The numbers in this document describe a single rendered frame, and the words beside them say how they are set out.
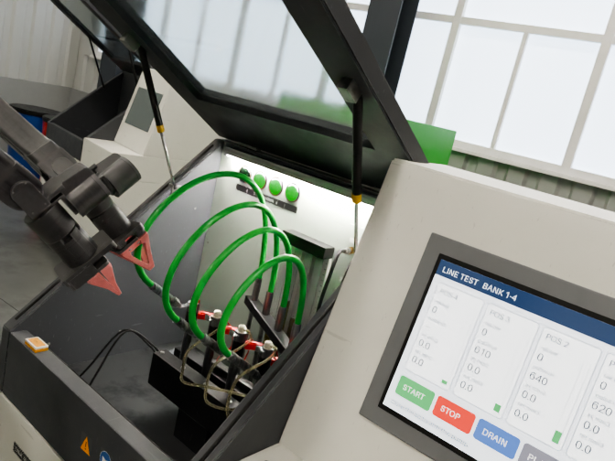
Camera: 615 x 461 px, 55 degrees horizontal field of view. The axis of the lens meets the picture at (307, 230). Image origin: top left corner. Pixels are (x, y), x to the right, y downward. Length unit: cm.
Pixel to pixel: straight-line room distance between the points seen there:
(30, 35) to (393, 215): 763
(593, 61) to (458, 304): 414
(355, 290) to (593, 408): 44
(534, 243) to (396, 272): 24
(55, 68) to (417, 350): 792
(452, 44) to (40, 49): 531
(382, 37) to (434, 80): 60
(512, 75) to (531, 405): 429
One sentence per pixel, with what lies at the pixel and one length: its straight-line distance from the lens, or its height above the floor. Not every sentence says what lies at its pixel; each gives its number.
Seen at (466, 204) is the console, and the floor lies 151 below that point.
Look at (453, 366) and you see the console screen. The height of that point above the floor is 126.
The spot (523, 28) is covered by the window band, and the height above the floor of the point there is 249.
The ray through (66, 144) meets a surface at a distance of 488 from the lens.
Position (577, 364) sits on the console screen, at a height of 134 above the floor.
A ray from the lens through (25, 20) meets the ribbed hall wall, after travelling 844.
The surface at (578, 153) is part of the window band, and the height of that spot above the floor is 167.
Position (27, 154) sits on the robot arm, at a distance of 125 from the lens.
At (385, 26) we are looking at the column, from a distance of 520.
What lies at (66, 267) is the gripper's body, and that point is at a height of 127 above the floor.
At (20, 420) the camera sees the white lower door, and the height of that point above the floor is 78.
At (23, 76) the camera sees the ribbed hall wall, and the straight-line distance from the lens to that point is 852.
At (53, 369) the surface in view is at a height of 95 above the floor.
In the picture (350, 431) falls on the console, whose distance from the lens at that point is 113.
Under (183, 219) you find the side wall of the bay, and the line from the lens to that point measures 170.
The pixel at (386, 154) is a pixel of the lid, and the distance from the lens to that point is 120.
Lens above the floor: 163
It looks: 13 degrees down
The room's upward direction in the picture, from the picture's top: 13 degrees clockwise
